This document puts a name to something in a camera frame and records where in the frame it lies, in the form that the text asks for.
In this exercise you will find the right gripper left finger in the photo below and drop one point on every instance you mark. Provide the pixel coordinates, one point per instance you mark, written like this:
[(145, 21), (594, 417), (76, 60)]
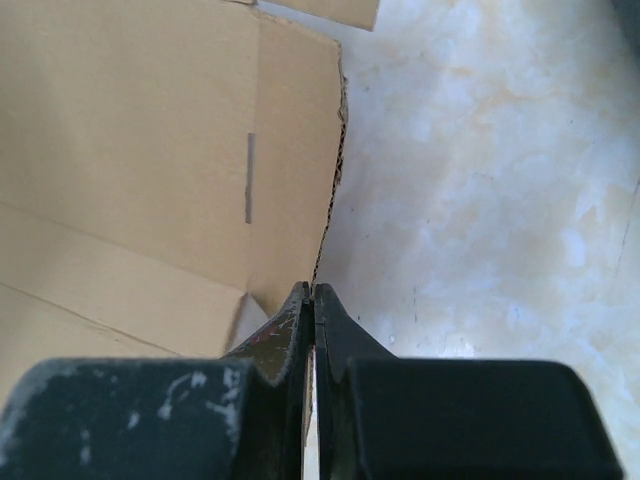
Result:
[(240, 416)]

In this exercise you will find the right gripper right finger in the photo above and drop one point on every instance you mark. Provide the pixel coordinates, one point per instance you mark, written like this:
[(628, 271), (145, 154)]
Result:
[(385, 417)]

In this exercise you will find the brown cardboard box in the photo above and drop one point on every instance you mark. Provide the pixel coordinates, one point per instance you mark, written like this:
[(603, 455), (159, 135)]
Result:
[(161, 162)]

